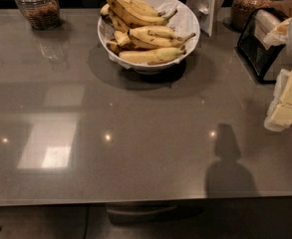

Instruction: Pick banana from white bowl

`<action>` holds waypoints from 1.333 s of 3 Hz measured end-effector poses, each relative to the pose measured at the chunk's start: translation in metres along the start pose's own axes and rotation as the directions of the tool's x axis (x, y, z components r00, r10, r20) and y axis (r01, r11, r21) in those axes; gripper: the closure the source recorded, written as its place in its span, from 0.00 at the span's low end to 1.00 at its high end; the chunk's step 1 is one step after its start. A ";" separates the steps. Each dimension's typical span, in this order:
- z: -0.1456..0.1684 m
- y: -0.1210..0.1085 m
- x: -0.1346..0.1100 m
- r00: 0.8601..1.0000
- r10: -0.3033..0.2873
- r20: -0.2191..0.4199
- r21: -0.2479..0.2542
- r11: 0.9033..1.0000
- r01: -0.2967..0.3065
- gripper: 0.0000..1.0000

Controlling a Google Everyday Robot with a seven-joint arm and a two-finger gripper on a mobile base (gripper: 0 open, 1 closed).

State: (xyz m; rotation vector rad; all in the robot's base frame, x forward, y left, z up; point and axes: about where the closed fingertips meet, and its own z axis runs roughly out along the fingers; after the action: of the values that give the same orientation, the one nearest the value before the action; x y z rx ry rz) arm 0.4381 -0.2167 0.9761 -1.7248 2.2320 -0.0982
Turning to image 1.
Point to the yellow banana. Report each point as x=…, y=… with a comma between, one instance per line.
x=153, y=37
x=134, y=18
x=152, y=57

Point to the white bowl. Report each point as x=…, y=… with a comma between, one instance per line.
x=148, y=67

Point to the bread packets in basket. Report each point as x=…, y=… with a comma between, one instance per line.
x=269, y=30

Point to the glass jar right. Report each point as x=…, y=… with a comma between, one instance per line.
x=241, y=10

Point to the glass jar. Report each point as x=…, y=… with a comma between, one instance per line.
x=241, y=10
x=40, y=14

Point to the glass jar left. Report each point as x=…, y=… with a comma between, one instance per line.
x=40, y=14

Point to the black wire basket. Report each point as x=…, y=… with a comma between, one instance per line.
x=258, y=59

